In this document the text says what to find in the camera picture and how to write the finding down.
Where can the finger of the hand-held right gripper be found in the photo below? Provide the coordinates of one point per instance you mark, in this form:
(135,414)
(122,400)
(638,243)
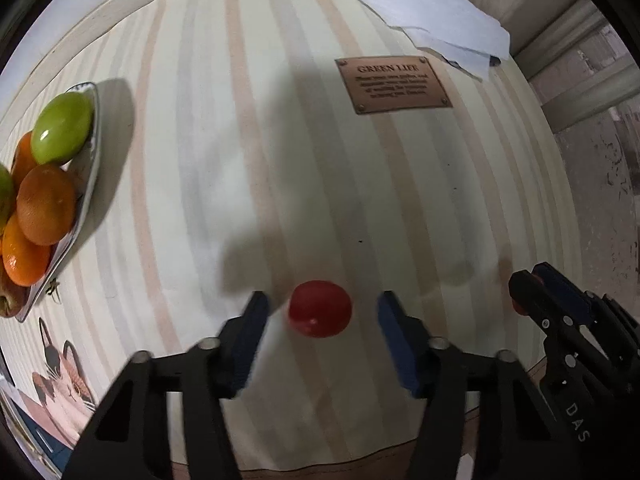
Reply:
(560,285)
(530,290)

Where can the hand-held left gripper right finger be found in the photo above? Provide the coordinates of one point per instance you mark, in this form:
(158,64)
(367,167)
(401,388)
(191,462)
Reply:
(400,345)

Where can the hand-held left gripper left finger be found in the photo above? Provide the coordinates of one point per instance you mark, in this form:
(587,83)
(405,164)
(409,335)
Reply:
(250,340)

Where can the oval floral ceramic plate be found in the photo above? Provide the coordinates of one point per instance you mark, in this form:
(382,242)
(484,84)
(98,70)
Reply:
(82,200)

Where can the small orange tangerine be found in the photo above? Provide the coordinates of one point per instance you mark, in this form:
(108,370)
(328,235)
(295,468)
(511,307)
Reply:
(24,257)
(22,152)

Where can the dark reddish orange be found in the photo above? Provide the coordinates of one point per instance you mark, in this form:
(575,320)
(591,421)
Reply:
(46,205)

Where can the green apple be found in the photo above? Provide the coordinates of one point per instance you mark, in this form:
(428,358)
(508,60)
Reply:
(62,127)
(4,195)

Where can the striped cat print mat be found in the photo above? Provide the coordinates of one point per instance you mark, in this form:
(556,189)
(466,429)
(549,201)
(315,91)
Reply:
(300,160)

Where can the dark flat device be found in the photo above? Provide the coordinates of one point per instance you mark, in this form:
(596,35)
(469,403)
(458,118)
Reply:
(492,60)

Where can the white paper sheets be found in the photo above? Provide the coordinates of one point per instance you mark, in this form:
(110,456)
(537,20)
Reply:
(430,5)

